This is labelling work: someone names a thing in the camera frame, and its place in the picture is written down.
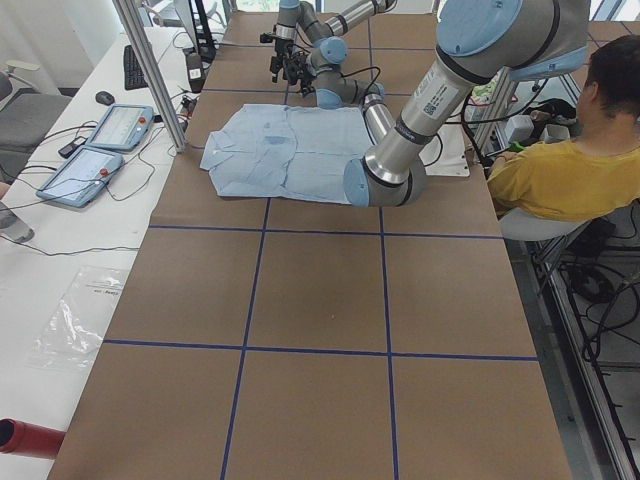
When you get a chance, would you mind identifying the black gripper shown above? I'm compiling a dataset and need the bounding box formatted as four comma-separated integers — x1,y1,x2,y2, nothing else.
270,37,294,83
285,52,315,93

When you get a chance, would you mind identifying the light blue button-up shirt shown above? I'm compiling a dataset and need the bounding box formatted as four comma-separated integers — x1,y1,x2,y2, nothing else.
200,104,372,204

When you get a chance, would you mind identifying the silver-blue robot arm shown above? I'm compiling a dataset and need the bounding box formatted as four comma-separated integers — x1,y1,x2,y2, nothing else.
260,1,397,86
274,1,590,207

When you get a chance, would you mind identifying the black keyboard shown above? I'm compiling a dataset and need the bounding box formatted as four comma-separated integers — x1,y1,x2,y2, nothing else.
123,45,148,91

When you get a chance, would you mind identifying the far blue teach pendant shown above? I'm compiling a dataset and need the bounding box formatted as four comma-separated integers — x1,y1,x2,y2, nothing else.
86,104,154,152

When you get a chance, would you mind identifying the blue teach pendant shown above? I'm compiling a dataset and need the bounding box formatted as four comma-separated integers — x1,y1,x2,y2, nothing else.
86,104,154,152
36,146,124,208

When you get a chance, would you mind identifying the black computer mouse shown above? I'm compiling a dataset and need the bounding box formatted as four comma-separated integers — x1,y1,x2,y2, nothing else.
95,91,115,106

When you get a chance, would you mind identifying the black smartphone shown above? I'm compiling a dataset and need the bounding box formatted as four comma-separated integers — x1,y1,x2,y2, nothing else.
58,141,84,159

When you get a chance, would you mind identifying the near blue teach pendant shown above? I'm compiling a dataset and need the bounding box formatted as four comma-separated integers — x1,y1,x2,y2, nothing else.
36,146,124,208

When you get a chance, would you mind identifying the grey office chair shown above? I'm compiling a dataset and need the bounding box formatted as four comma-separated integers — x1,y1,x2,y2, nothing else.
1,60,72,184

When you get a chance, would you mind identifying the white stool seat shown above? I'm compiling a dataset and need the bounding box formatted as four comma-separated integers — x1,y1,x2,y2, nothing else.
499,208,584,241

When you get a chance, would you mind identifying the person in yellow shirt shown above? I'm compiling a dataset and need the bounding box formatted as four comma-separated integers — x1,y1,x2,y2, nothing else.
487,35,639,222

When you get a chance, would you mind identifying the clear plastic bag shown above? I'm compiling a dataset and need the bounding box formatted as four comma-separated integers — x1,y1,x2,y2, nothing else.
27,266,129,372

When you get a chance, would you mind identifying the red cylinder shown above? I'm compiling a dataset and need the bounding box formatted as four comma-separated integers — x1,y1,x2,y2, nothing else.
1,418,66,460

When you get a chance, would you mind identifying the aluminium frame post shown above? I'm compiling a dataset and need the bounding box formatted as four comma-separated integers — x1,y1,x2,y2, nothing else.
112,0,186,153

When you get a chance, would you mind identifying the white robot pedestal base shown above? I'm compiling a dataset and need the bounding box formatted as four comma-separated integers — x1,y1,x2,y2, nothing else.
420,125,470,178

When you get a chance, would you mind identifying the green handled tool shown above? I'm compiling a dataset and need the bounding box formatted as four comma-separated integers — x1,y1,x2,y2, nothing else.
507,142,525,153

